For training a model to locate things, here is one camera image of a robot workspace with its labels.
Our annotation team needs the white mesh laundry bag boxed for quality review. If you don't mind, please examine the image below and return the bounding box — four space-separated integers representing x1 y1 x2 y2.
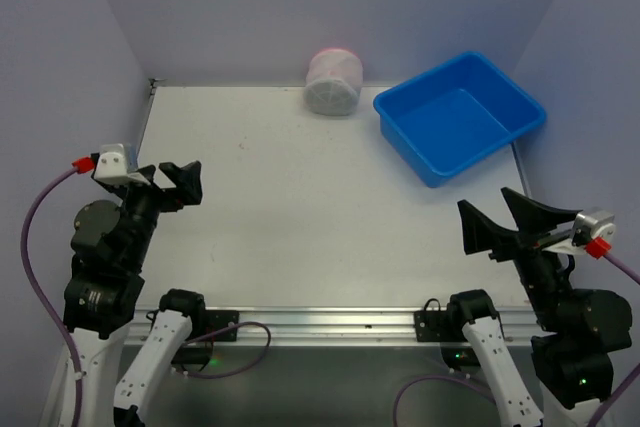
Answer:
303 48 364 117

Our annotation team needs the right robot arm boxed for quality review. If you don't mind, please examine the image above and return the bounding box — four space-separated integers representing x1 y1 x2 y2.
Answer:
447 187 639 426

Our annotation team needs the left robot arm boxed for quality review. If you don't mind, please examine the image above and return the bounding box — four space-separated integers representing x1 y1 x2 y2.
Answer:
58 161 205 426

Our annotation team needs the blue plastic bin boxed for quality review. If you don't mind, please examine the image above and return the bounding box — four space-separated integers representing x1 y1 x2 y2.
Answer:
373 52 546 188

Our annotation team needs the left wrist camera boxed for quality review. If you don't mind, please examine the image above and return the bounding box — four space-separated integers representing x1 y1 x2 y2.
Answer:
93 143 137 185

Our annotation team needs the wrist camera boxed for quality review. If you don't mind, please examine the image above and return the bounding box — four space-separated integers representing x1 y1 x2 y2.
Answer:
540 208 617 259
93 143 137 185

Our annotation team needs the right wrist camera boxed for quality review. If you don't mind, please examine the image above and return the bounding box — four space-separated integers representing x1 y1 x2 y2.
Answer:
540 208 617 259

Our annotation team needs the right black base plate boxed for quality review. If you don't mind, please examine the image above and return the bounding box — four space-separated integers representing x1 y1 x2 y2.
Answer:
413 298 506 346

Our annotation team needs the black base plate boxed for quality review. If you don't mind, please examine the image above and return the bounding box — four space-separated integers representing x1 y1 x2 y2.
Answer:
413 298 506 346
192 309 240 342

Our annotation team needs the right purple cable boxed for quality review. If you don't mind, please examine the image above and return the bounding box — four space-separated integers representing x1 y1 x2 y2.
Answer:
392 249 640 427

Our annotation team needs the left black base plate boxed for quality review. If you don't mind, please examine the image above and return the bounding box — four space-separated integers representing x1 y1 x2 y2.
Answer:
192 309 240 342

